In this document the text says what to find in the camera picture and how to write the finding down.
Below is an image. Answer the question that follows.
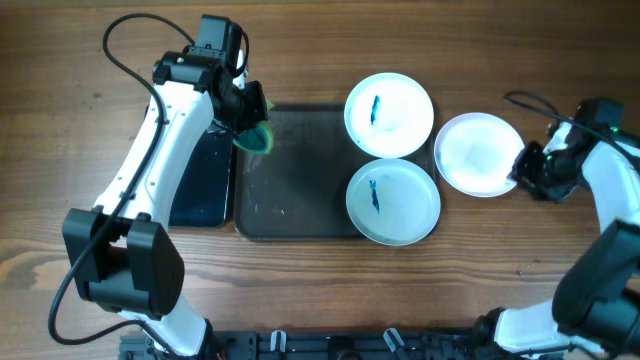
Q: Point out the black mounting rail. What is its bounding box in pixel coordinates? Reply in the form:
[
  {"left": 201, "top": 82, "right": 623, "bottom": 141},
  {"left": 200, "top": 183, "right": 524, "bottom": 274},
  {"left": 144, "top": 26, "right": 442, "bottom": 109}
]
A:
[{"left": 118, "top": 327, "right": 501, "bottom": 360}]

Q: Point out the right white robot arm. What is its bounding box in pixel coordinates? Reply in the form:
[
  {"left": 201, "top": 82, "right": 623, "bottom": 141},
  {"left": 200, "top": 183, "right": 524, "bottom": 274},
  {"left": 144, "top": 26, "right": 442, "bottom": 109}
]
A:
[{"left": 468, "top": 130, "right": 639, "bottom": 359}]

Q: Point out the white plate top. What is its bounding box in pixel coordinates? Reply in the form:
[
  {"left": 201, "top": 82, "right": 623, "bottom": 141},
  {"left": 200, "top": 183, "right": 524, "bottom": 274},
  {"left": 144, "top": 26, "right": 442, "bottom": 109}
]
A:
[{"left": 344, "top": 72, "right": 435, "bottom": 159}]

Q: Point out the dark brown serving tray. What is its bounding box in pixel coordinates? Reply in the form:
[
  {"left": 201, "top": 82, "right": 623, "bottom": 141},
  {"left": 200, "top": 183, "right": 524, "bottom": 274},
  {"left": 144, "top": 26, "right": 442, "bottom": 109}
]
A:
[{"left": 233, "top": 102, "right": 437, "bottom": 242}]

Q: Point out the black water tub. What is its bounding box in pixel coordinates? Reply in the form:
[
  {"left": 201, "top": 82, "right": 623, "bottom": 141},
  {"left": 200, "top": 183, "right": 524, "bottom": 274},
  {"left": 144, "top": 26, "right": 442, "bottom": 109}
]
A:
[{"left": 144, "top": 102, "right": 236, "bottom": 229}]

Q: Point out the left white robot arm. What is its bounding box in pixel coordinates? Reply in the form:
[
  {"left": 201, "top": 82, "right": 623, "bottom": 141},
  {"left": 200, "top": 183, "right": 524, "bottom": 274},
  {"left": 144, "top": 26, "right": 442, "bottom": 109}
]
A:
[{"left": 47, "top": 46, "right": 268, "bottom": 359}]

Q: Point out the green yellow sponge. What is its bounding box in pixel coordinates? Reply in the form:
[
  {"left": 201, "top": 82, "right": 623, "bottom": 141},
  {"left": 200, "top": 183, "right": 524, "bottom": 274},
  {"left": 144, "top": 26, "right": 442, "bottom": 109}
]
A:
[{"left": 231, "top": 99, "right": 275, "bottom": 154}]

